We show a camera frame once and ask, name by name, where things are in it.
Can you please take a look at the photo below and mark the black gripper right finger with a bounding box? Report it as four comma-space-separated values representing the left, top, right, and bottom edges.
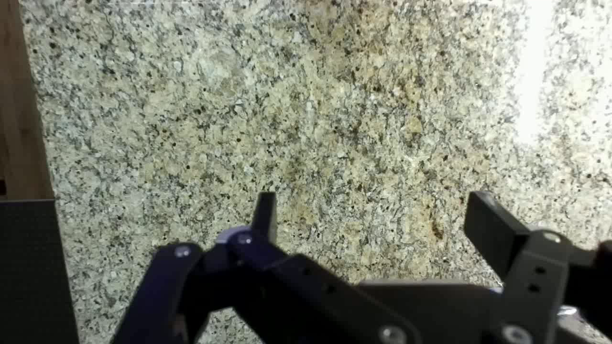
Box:
463, 191, 612, 344

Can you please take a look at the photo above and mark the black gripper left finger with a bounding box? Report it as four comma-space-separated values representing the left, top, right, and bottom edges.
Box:
111, 193, 423, 344

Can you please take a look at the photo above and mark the dark box at counter edge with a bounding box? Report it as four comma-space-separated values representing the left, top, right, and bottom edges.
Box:
0, 201, 79, 344

